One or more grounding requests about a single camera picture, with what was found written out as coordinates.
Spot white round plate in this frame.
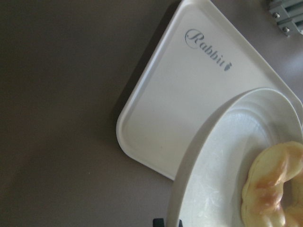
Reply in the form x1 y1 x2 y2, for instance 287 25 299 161
166 88 303 227

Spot yellow twisted donut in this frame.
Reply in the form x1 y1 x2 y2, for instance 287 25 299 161
241 141 303 227

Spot white Rabbit tray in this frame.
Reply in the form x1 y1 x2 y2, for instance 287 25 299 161
116 0 303 179

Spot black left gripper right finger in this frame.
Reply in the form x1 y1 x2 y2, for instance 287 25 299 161
178 220 183 227

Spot grey metal bracket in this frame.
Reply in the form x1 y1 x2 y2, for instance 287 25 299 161
268 0 303 36

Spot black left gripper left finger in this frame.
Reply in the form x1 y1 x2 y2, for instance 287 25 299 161
152 218 165 227

